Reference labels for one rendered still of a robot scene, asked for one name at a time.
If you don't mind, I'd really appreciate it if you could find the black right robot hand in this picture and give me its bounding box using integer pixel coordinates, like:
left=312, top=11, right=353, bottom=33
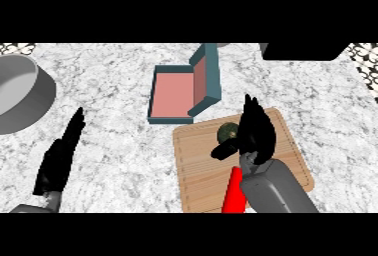
left=210, top=93, right=278, bottom=166

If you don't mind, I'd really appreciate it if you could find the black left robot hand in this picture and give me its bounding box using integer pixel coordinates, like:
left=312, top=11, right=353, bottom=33
left=31, top=106, right=88, bottom=197

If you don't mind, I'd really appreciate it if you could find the dark green squash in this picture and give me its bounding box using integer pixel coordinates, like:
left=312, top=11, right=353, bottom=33
left=216, top=122, right=243, bottom=144

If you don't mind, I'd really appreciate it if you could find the wooden cutting board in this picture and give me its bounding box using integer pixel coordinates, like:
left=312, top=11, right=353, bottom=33
left=172, top=106, right=316, bottom=214

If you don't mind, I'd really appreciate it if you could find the teal and pink box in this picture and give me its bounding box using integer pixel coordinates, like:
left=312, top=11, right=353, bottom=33
left=147, top=43, right=223, bottom=125

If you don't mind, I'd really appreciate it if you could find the red pepper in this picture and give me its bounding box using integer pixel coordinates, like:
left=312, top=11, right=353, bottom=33
left=220, top=166, right=248, bottom=214

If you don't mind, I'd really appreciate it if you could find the grey round pot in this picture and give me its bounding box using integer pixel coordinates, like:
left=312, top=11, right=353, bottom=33
left=0, top=54, right=58, bottom=136

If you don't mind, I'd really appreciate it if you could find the black appliance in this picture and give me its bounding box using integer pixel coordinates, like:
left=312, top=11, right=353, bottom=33
left=259, top=43, right=352, bottom=62

